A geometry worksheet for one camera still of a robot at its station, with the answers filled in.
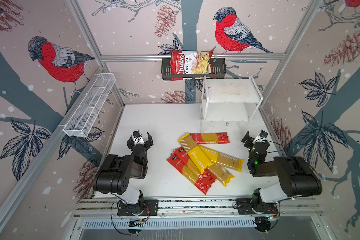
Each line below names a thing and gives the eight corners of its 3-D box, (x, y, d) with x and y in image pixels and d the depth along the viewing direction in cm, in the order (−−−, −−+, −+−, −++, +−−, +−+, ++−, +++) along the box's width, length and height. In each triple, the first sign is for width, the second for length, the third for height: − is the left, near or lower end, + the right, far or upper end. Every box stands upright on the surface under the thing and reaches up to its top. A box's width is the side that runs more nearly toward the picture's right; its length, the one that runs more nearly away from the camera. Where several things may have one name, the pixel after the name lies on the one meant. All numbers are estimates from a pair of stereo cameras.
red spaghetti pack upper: (172, 154, 94) (172, 150, 91) (179, 147, 97) (179, 144, 94) (209, 187, 81) (210, 185, 78) (216, 178, 84) (217, 176, 81)
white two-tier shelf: (201, 135, 103) (207, 99, 77) (199, 114, 117) (204, 76, 90) (243, 135, 103) (264, 99, 76) (236, 114, 117) (252, 76, 90)
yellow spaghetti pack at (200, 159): (200, 174, 85) (201, 171, 80) (178, 141, 99) (178, 137, 95) (211, 167, 88) (213, 163, 83) (188, 136, 102) (188, 131, 97)
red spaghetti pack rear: (190, 144, 98) (190, 142, 96) (189, 134, 103) (189, 132, 101) (228, 144, 98) (229, 142, 96) (226, 134, 103) (227, 132, 101)
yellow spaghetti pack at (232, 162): (196, 156, 93) (197, 154, 90) (199, 147, 97) (200, 145, 94) (240, 171, 86) (242, 169, 84) (242, 161, 91) (243, 158, 88)
